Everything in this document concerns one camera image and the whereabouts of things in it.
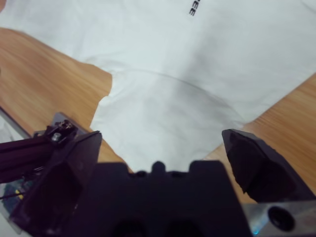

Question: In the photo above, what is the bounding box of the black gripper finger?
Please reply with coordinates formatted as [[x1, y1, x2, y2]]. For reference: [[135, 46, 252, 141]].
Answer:
[[221, 128, 303, 203], [9, 130, 103, 234]]

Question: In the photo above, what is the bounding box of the white t-shirt with black print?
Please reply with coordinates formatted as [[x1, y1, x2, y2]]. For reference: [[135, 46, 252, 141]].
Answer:
[[0, 0, 316, 173]]

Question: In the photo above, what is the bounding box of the dark camera post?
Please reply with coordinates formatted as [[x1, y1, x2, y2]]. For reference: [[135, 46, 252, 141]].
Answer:
[[0, 119, 79, 175]]

